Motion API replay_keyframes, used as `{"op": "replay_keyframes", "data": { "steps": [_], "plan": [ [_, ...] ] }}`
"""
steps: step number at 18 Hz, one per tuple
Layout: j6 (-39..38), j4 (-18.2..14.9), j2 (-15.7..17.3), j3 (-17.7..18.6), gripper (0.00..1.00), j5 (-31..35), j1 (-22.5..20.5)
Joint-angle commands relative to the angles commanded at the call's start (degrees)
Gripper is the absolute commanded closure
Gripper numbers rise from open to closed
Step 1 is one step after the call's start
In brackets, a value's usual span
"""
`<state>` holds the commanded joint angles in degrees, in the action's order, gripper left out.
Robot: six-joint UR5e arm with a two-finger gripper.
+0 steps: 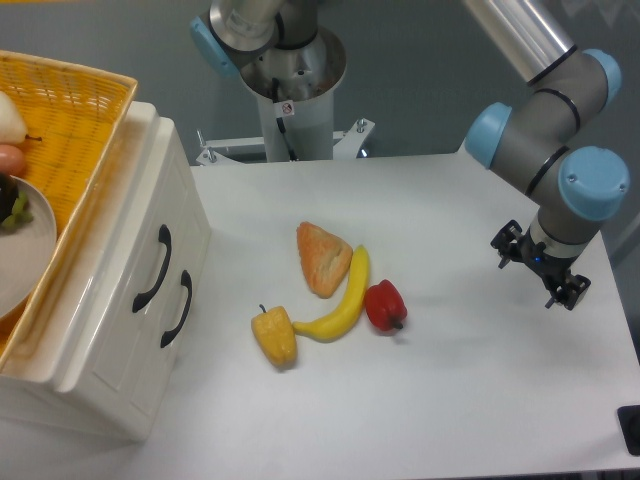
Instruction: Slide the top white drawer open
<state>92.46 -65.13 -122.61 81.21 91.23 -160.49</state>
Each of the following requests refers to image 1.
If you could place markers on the black lower drawer handle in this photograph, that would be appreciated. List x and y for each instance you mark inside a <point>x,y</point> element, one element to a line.
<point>182,311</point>

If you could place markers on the white drawer cabinet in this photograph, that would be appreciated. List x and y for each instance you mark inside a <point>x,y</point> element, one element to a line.
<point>92,407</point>

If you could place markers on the red bell pepper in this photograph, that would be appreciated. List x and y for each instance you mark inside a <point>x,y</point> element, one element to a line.
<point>385,307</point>

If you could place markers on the dark green vegetable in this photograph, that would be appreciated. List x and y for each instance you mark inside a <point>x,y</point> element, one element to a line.
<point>14,205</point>

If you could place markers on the orange croissant bread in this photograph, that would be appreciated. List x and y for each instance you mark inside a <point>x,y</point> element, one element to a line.
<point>325,258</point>

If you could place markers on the yellow banana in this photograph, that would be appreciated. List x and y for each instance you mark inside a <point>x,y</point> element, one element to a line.
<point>342,319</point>

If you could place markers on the pink sausage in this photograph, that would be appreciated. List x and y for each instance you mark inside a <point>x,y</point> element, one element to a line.
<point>12,160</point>

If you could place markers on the white drawer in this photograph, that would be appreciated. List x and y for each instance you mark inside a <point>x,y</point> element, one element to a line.
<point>86,327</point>

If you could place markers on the black corner device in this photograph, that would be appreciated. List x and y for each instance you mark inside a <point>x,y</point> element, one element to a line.
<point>629,420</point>

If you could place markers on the yellow wicker basket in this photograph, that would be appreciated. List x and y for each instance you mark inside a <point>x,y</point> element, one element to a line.
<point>75,111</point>

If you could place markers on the white pear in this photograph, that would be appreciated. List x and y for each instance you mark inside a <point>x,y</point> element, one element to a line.
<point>14,130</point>

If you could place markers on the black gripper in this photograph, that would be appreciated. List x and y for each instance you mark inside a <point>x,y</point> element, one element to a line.
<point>565,289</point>

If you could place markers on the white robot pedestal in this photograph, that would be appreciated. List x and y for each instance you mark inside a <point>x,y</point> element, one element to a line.
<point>294,91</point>

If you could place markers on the yellow bell pepper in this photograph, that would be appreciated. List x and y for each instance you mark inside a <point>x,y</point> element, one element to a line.
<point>274,333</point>

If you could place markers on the white plate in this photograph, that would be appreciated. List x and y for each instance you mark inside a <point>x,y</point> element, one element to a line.
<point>27,251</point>

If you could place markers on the black top drawer handle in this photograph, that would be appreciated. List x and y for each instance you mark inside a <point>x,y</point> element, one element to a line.
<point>151,268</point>

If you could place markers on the black drawer handle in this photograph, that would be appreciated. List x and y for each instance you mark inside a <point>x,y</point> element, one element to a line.
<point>182,311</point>
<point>151,268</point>

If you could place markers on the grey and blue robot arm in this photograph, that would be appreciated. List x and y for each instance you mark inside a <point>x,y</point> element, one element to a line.
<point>576,191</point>

